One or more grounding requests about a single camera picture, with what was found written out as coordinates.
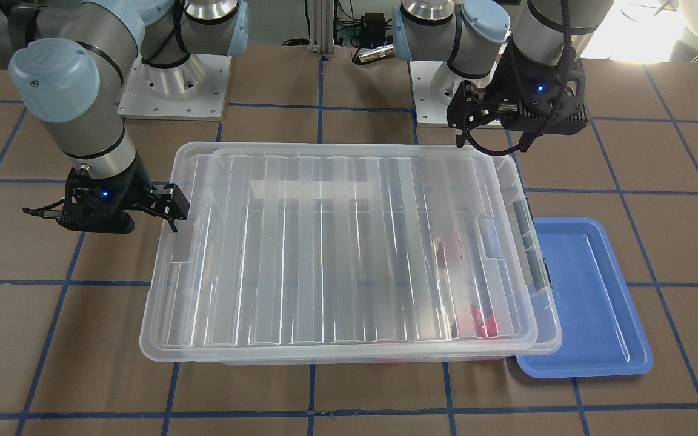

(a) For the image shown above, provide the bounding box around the blue plastic tray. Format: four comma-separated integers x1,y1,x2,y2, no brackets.
516,217,654,379

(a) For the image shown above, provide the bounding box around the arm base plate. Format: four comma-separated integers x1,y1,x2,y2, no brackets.
118,54,232,121
410,61,507,128

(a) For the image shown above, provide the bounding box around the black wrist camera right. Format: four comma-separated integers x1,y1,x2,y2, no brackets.
151,184,190,220

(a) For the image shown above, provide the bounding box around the red block single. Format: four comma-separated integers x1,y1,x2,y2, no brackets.
436,236,464,269

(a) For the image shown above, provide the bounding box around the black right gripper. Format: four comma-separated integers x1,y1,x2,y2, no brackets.
23,154,178,234

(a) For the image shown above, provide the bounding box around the red block in pile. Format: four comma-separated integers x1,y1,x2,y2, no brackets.
471,305,499,339

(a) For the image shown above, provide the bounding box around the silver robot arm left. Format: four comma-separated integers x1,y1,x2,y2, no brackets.
391,1,613,135

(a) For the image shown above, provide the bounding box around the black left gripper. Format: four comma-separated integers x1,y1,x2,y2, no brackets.
487,38,590,135

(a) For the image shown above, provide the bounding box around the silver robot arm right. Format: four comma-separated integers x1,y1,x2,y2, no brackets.
0,1,250,234

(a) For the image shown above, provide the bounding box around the clear plastic storage box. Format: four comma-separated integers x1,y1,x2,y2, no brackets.
139,141,563,365

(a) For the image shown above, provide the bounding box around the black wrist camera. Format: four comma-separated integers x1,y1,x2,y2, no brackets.
446,80,499,152
151,184,190,220

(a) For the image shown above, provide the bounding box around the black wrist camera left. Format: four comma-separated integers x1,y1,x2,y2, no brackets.
446,80,499,152

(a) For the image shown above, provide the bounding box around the clear plastic box lid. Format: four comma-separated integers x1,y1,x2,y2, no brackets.
139,141,563,363

